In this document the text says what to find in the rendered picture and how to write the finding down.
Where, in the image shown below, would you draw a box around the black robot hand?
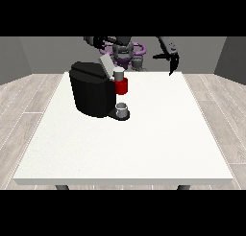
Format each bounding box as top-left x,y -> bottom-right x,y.
152,51 -> 182,77
94,36 -> 119,49

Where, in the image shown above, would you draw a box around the pale grey machine lid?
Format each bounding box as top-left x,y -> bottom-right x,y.
98,53 -> 116,78

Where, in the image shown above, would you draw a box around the small grey coffee pod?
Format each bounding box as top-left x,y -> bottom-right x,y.
112,66 -> 126,82

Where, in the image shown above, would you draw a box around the red pod holder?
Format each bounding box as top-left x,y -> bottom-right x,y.
113,77 -> 129,96

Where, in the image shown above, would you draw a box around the black coffee machine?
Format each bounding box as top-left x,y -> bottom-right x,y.
68,60 -> 131,121

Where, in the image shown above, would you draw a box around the grey robot trunk purple rings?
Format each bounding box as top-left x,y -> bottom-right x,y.
99,36 -> 149,72

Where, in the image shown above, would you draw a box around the small grey cup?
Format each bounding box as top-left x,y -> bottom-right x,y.
115,102 -> 129,118

